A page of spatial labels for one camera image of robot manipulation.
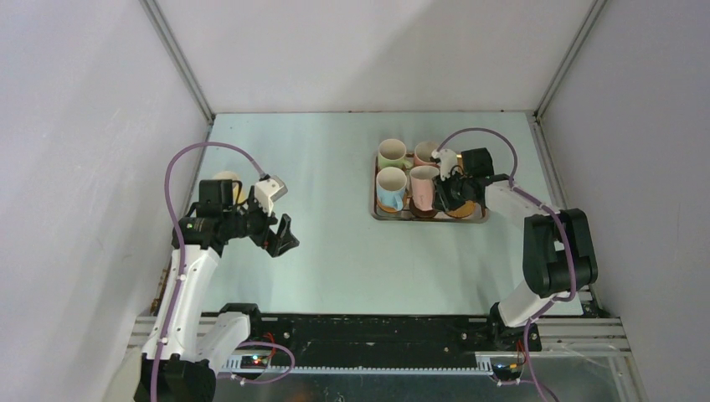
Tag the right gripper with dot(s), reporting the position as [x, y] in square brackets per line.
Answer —
[450, 193]

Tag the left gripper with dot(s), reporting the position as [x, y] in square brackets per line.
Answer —
[272, 245]

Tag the dark wood coaster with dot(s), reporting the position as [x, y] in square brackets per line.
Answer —
[420, 214]

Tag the woven coaster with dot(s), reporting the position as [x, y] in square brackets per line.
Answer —
[463, 212]

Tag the pink cup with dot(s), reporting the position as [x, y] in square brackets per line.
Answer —
[423, 153]
[423, 187]

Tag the blue mug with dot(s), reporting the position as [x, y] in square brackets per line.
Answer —
[391, 185]

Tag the light wood coaster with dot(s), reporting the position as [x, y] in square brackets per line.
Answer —
[386, 209]

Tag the yellow mug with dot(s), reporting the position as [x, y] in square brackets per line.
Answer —
[237, 185]

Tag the green cup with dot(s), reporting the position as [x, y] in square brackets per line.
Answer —
[392, 153]

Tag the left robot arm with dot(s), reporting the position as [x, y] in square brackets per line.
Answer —
[176, 364]

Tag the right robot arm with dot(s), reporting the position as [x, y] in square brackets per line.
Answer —
[557, 251]

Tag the metal tray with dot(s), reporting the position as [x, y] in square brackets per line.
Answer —
[479, 217]

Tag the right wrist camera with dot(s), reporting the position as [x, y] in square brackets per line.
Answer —
[447, 160]

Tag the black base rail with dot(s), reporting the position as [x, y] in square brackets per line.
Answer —
[324, 341]

